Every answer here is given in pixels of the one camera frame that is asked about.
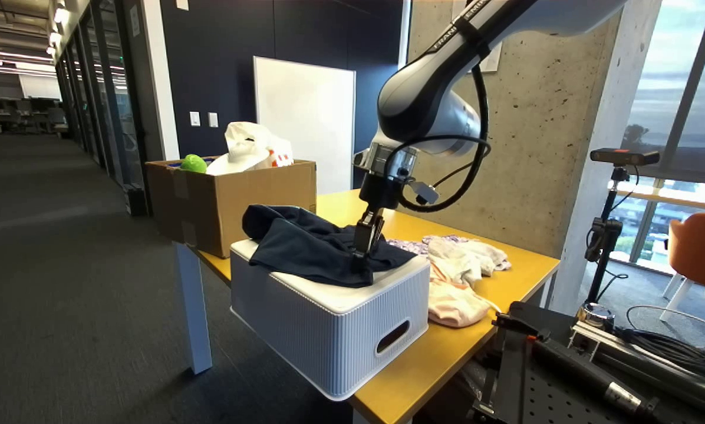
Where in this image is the orange chair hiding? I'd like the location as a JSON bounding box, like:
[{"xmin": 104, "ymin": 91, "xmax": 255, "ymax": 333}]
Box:
[{"xmin": 665, "ymin": 211, "xmax": 705, "ymax": 326}]

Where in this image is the white whiteboard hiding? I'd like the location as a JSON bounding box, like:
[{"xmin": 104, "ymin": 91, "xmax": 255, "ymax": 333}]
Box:
[{"xmin": 253, "ymin": 55, "xmax": 358, "ymax": 197}]

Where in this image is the purple checkered cloth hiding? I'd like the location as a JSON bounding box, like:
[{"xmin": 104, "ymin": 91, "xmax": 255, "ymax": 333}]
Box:
[{"xmin": 401, "ymin": 236, "xmax": 447, "ymax": 261}]

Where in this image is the white table leg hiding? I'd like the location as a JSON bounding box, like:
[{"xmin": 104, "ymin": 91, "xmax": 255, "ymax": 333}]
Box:
[{"xmin": 173, "ymin": 240, "xmax": 215, "ymax": 378}]

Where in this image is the green ball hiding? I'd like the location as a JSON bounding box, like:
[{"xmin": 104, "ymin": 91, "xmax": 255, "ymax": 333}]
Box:
[{"xmin": 180, "ymin": 154, "xmax": 209, "ymax": 176}]

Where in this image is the brown cardboard box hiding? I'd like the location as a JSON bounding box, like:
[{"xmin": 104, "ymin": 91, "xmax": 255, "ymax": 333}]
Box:
[{"xmin": 143, "ymin": 157, "xmax": 318, "ymax": 259}]

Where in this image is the cream towel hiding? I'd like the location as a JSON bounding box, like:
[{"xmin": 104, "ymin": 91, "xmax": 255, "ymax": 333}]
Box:
[{"xmin": 423, "ymin": 233, "xmax": 513, "ymax": 287}]

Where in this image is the peach cloth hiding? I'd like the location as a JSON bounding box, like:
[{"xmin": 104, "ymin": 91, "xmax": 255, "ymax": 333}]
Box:
[{"xmin": 426, "ymin": 279, "xmax": 503, "ymax": 329}]

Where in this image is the navy blue cloth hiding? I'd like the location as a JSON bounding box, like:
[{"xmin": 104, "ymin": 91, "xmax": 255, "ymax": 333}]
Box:
[{"xmin": 241, "ymin": 202, "xmax": 417, "ymax": 287}]

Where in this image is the black clamp orange handle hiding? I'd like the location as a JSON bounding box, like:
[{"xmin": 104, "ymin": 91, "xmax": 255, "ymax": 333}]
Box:
[{"xmin": 493, "ymin": 310, "xmax": 544, "ymax": 349}]

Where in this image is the white plastic bag orange print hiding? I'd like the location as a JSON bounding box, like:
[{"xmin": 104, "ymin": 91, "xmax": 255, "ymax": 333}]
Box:
[{"xmin": 206, "ymin": 120, "xmax": 298, "ymax": 176}]

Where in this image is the white plastic laundry basket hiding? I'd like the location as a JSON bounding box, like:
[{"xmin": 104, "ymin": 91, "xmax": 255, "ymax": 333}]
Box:
[{"xmin": 228, "ymin": 233, "xmax": 431, "ymax": 402}]

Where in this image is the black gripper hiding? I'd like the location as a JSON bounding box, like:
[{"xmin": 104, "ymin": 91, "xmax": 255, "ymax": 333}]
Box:
[{"xmin": 353, "ymin": 171, "xmax": 407, "ymax": 256}]

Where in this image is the white QR code poster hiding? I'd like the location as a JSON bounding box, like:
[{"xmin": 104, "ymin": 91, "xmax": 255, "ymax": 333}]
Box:
[{"xmin": 479, "ymin": 41, "xmax": 505, "ymax": 78}]

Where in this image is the black camera tripod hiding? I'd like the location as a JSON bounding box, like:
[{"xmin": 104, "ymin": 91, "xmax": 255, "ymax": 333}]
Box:
[{"xmin": 584, "ymin": 147, "xmax": 663, "ymax": 310}]

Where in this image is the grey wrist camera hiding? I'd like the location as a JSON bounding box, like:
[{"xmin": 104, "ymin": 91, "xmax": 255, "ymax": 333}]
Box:
[{"xmin": 404, "ymin": 176, "xmax": 441, "ymax": 210}]

